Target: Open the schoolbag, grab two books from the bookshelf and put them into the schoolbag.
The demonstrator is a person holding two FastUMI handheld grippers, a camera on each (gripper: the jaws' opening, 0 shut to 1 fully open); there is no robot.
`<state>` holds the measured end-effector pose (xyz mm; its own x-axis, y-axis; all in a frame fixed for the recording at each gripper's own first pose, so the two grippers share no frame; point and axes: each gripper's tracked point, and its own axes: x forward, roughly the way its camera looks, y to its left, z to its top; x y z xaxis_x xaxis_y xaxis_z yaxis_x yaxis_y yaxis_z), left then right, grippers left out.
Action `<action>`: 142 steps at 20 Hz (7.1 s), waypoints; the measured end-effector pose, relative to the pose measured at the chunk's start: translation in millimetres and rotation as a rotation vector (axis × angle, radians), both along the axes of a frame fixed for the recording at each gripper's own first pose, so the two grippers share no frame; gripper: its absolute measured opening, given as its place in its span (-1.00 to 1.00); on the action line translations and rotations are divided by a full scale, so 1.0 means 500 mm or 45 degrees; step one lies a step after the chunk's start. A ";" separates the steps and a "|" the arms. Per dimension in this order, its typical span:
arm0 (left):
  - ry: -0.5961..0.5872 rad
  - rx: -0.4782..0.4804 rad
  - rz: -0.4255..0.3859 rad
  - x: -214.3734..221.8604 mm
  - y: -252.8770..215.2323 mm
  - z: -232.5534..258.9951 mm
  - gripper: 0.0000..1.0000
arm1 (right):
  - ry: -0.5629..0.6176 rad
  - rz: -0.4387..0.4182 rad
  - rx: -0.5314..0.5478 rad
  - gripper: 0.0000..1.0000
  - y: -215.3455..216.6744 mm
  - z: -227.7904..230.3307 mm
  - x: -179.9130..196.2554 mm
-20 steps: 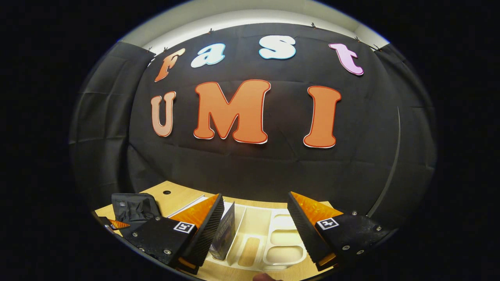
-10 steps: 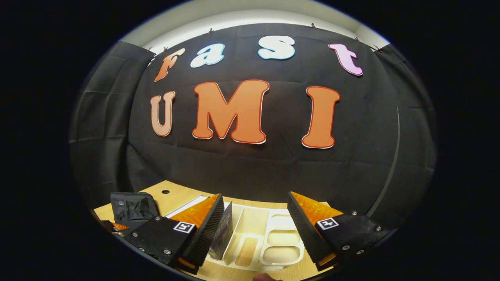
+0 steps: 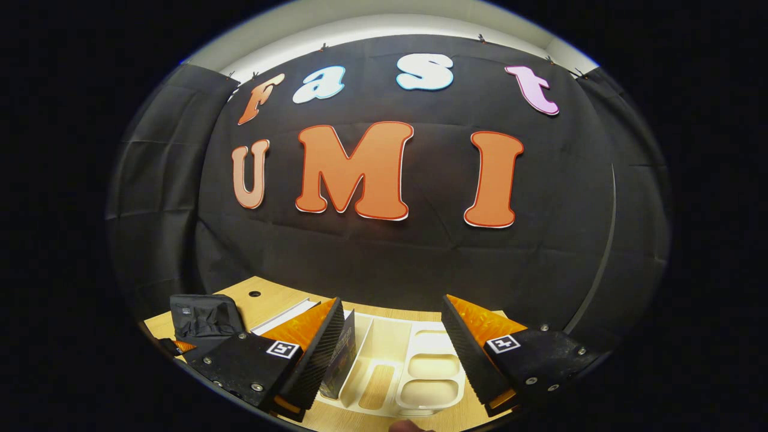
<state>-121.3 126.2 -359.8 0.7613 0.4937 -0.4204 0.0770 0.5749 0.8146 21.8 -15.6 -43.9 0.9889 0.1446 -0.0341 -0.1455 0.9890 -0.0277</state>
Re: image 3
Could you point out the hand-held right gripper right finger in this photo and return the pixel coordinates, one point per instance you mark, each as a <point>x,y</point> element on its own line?
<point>471,360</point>

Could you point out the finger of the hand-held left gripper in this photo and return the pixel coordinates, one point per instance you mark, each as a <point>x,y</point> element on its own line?
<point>180,347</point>

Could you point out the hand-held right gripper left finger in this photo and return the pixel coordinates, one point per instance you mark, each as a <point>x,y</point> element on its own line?
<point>318,360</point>

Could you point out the dark blue book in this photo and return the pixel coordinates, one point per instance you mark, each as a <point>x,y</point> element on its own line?
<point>341,360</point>

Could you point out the black schoolbag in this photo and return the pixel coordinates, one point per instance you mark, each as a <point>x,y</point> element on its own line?
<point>204,318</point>

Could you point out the white bookshelf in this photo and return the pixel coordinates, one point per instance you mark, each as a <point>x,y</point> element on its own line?
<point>429,372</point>

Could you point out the black cover portrait book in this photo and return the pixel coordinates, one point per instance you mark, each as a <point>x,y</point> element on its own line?
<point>282,317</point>

